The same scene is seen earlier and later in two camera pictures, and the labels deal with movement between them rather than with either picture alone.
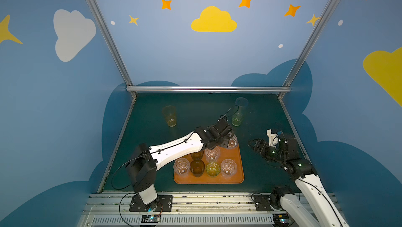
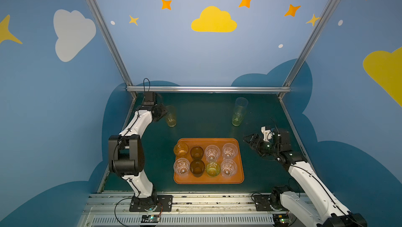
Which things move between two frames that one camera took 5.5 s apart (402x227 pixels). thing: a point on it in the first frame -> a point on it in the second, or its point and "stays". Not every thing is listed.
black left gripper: (222, 127) -> (162, 112)
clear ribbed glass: (212, 155) stays
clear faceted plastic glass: (181, 166) stays
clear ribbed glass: (232, 142) -> (229, 151)
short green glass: (213, 169) stays
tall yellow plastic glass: (169, 112) stays
